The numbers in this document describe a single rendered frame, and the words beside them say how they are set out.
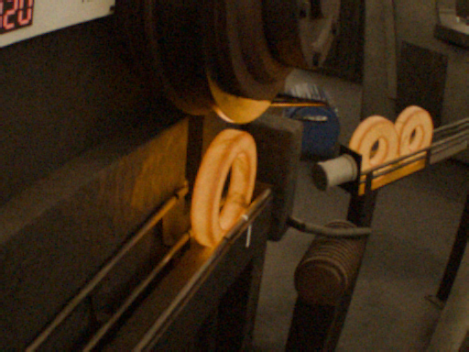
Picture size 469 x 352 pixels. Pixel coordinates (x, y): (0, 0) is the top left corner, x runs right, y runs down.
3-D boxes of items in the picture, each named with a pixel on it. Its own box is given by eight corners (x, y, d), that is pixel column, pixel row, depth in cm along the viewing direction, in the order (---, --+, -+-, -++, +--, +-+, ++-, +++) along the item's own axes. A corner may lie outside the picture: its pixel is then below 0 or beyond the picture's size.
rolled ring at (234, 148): (261, 119, 98) (243, 115, 99) (215, 156, 82) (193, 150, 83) (251, 219, 105) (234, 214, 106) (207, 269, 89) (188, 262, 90)
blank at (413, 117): (392, 111, 132) (401, 115, 129) (426, 102, 139) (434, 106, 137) (387, 168, 139) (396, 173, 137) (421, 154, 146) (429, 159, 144)
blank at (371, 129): (348, 122, 124) (358, 126, 122) (391, 111, 132) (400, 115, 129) (344, 184, 132) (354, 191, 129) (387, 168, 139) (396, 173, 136)
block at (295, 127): (229, 233, 121) (239, 119, 111) (244, 216, 127) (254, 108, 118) (278, 246, 117) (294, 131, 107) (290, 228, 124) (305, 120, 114)
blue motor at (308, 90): (280, 160, 304) (287, 97, 290) (277, 124, 356) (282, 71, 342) (337, 167, 304) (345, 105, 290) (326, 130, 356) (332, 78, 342)
